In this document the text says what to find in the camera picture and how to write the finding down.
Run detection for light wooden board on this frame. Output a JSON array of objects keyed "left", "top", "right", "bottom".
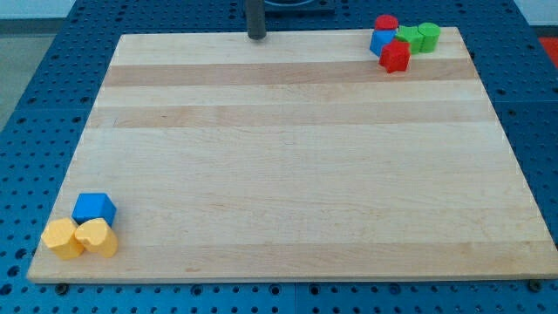
[{"left": 28, "top": 27, "right": 557, "bottom": 283}]

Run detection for red star block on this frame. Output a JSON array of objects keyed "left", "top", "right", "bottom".
[{"left": 379, "top": 39, "right": 411, "bottom": 73}]

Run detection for blue block top right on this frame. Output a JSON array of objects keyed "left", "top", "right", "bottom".
[{"left": 370, "top": 30, "right": 397, "bottom": 57}]

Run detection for red cylinder block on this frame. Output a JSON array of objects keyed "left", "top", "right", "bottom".
[{"left": 374, "top": 14, "right": 399, "bottom": 31}]

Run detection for green star block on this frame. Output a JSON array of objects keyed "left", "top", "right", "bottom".
[{"left": 395, "top": 25, "right": 424, "bottom": 55}]

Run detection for green cylinder block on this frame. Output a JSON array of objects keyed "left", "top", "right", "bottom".
[{"left": 418, "top": 22, "right": 441, "bottom": 53}]

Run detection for blue cube block bottom left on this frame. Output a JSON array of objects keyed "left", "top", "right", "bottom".
[{"left": 71, "top": 193, "right": 117, "bottom": 226}]

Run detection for yellow heart block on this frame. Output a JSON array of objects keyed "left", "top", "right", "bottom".
[{"left": 74, "top": 218, "right": 119, "bottom": 258}]

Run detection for yellow hexagon block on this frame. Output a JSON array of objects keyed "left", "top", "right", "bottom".
[{"left": 41, "top": 217, "right": 85, "bottom": 260}]

